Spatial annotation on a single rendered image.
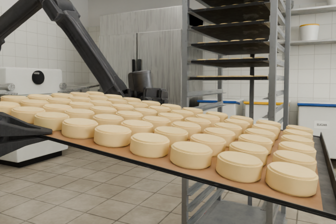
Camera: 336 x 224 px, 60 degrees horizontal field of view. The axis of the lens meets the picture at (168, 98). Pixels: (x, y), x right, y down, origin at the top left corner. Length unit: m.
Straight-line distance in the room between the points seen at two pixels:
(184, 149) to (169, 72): 3.68
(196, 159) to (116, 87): 0.61
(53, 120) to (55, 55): 4.98
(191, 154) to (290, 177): 0.10
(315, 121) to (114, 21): 3.09
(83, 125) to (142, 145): 0.10
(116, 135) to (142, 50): 3.86
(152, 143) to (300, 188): 0.17
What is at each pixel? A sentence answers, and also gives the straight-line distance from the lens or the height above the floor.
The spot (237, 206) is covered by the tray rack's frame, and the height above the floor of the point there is 0.15.
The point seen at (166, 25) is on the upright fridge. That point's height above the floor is 1.81.
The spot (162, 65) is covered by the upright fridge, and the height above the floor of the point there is 1.25.
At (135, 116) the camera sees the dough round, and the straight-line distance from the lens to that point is 0.52.
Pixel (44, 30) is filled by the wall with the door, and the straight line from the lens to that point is 5.33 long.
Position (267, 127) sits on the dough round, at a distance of 0.57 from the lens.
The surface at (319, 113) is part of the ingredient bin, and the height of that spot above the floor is 0.65.
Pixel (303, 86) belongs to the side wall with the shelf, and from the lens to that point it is 4.52.
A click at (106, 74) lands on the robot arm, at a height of 1.05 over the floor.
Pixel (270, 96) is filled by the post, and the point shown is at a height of 0.96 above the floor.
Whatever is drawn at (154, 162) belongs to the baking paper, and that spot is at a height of 0.94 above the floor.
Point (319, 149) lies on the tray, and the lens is 0.57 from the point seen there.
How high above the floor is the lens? 1.03
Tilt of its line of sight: 3 degrees down
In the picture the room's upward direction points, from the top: straight up
